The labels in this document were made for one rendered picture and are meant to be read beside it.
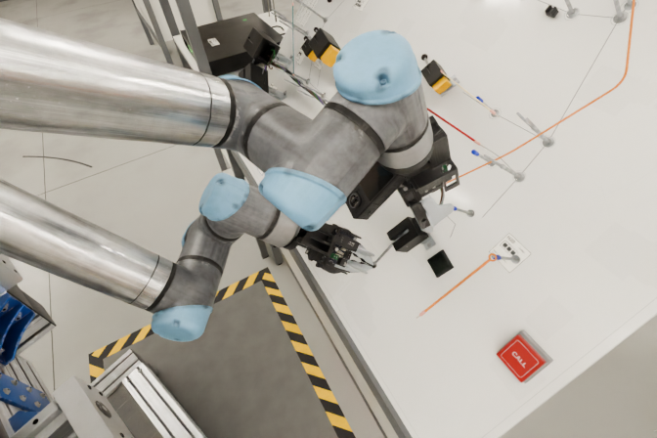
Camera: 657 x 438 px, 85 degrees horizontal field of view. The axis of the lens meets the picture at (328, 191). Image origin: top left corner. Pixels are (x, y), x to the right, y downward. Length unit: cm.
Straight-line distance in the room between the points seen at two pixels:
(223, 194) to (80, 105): 28
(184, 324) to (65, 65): 36
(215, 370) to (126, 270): 137
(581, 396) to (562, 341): 130
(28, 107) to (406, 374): 73
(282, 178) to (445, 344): 53
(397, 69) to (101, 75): 23
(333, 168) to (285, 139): 6
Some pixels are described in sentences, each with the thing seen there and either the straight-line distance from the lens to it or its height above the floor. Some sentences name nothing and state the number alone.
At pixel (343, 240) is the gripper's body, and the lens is 64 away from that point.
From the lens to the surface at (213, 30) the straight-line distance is 166.
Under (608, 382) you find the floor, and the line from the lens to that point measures 206.
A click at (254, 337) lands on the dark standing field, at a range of 189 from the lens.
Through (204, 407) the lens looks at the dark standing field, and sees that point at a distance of 185.
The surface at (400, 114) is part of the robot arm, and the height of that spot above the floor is 150.
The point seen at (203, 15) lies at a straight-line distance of 377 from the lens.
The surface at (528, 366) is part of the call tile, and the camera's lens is 68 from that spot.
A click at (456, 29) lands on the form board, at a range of 89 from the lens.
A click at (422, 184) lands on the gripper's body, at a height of 135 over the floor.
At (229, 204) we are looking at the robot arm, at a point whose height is 131.
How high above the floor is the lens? 170
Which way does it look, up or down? 46 degrees down
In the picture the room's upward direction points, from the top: 5 degrees counter-clockwise
